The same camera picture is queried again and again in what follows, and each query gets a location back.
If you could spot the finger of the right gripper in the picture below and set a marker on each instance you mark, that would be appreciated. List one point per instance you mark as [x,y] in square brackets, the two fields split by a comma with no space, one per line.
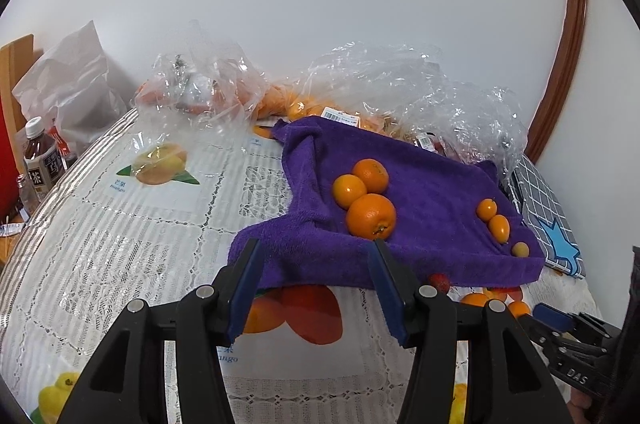
[580,325]
[548,338]

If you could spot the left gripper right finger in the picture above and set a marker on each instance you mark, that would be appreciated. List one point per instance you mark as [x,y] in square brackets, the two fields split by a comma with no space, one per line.
[507,380]

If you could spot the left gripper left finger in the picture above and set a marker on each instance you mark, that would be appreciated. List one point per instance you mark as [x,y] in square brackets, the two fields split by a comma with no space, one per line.
[124,380]

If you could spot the small orange kumquat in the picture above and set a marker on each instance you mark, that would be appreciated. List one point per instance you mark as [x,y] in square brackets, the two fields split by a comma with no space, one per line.
[486,209]
[518,308]
[500,229]

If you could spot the orange mandarin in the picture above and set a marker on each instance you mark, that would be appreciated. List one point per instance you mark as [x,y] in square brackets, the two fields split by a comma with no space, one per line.
[373,174]
[346,189]
[475,299]

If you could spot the tan longan fruit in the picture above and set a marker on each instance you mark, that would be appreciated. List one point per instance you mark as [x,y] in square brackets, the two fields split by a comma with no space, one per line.
[520,250]

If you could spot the large orange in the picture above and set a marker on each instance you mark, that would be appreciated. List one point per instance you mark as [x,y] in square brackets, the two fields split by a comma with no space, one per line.
[371,217]

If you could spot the right hand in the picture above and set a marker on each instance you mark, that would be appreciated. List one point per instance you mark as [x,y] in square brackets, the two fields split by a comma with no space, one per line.
[580,400]

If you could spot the grey checked star cloth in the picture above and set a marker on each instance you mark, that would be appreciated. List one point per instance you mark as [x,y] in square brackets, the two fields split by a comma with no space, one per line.
[544,215]

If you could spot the small red fruit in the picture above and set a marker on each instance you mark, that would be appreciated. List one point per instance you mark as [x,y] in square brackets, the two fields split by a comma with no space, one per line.
[440,282]

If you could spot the purple towel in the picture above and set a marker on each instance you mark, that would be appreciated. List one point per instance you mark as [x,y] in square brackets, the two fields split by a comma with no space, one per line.
[437,229]

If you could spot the red paper bag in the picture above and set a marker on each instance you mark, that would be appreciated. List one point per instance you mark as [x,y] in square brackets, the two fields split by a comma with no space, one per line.
[8,174]

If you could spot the tea bottle white cap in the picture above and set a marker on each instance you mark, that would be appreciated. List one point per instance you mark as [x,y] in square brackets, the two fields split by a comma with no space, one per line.
[42,158]

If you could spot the large clear plastic bag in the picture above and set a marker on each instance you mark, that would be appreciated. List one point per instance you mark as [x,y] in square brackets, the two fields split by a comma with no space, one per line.
[401,92]

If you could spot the small clear plastic bag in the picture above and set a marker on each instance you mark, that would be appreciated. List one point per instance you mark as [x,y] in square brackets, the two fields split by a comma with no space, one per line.
[206,95]

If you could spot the white plastic bag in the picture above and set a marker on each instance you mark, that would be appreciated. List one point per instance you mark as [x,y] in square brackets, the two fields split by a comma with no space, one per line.
[68,88]

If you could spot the wooden chair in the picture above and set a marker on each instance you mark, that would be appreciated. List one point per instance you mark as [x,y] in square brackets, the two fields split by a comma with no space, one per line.
[16,58]

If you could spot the brown door frame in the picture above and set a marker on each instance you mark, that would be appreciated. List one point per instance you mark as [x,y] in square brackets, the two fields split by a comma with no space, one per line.
[560,78]

